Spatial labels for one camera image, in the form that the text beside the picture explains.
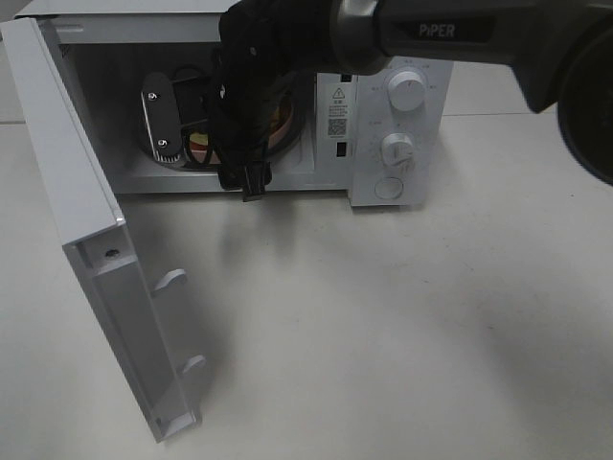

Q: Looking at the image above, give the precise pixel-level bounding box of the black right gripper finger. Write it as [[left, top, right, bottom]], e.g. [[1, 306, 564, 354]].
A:
[[241, 161, 268, 202]]

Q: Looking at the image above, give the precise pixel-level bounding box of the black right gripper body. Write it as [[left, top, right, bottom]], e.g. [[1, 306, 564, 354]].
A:
[[202, 68, 273, 190]]

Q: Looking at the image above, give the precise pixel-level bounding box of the pink round plate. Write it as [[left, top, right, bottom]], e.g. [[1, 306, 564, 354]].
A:
[[188, 95, 295, 169]]

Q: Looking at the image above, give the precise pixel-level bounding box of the round white door button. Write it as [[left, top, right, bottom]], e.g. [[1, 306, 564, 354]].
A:
[[375, 177, 403, 200]]

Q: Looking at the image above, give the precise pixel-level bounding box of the white timer knob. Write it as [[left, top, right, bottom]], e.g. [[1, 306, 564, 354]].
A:
[[380, 133, 415, 168]]

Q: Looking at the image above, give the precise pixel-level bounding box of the white microwave door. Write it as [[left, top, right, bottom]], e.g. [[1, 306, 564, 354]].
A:
[[1, 18, 205, 441]]

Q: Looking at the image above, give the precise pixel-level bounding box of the sandwich with lettuce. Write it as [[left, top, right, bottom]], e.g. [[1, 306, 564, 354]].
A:
[[189, 107, 293, 151]]

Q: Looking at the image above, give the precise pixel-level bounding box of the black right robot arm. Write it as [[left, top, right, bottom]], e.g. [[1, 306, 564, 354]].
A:
[[207, 1, 612, 200]]

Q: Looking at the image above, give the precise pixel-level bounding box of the glass microwave turntable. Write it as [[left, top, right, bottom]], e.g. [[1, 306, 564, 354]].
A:
[[133, 93, 306, 172]]

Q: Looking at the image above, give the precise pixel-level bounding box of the white microwave oven body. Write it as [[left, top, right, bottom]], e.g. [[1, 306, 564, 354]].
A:
[[2, 1, 453, 208]]

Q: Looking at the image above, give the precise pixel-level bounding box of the upper white power knob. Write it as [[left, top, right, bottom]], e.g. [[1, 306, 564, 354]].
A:
[[387, 70, 426, 112]]

